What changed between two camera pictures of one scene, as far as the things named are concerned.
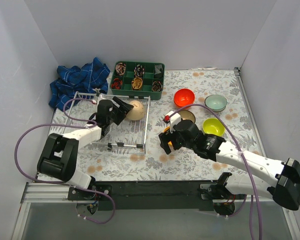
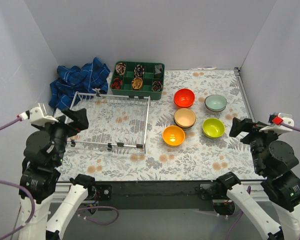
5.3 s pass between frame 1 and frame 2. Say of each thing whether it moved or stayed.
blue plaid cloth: stayed
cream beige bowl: moved
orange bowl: stayed
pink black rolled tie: stayed
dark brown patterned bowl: moved
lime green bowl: stayed
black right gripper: moved
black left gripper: moved
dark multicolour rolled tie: stayed
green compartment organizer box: stayed
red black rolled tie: stayed
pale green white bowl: stayed
